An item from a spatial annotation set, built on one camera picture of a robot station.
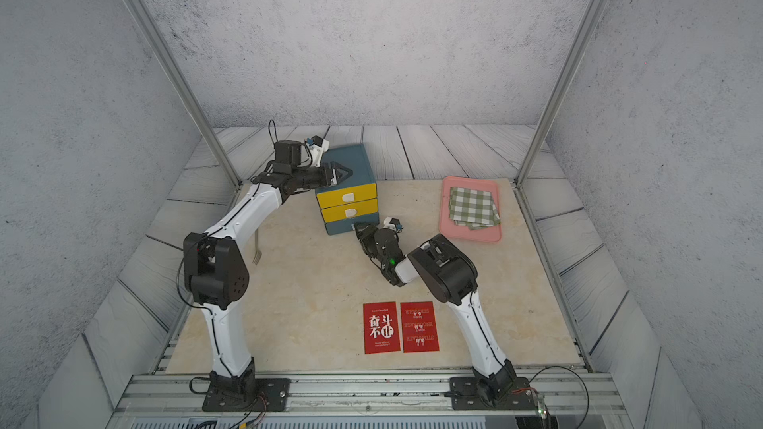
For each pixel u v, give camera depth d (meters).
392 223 0.97
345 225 1.01
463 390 0.74
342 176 0.88
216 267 0.52
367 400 0.73
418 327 0.85
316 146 0.83
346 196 0.91
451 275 0.60
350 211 0.96
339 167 0.83
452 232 1.06
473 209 1.11
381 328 0.84
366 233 0.92
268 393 0.73
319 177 0.82
